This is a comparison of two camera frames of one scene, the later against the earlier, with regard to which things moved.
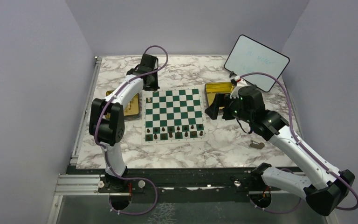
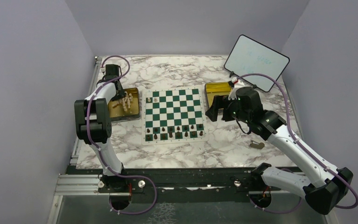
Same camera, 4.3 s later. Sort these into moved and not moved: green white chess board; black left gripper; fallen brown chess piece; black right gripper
Moved: black left gripper
Not moved: green white chess board; fallen brown chess piece; black right gripper
